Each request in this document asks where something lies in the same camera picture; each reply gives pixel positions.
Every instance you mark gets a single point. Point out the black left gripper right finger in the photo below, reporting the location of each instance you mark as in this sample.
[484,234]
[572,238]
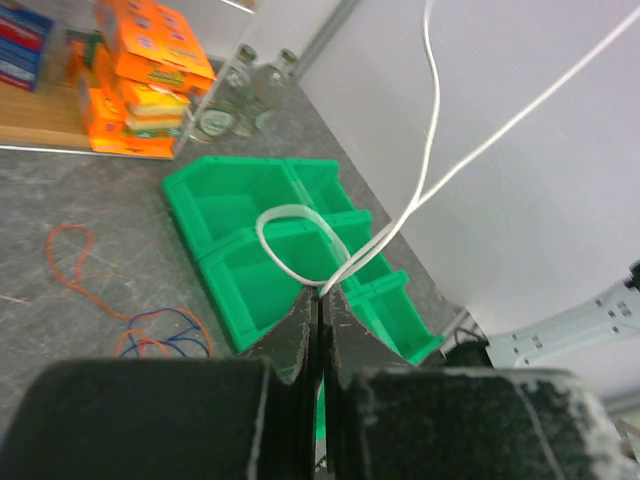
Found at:
[389,419]

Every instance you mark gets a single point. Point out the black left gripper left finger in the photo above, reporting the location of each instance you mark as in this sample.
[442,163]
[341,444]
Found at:
[247,417]

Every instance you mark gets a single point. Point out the orange sponge package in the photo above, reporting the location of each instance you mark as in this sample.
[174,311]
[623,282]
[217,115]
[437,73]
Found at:
[136,77]

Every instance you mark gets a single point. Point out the right glass bottle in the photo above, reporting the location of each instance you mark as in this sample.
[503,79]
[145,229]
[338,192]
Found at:
[269,84]

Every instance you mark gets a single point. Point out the glass bottle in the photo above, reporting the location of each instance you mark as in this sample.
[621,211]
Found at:
[269,84]
[224,105]

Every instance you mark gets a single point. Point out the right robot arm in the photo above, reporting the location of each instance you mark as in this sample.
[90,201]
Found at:
[613,314]

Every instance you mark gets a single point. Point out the white wire wooden shelf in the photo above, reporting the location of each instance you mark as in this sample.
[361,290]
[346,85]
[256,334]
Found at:
[50,118]

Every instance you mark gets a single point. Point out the left glass bottle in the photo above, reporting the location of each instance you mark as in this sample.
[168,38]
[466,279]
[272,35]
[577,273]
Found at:
[224,105]

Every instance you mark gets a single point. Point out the green compartment bin tray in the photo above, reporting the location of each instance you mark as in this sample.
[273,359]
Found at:
[216,202]

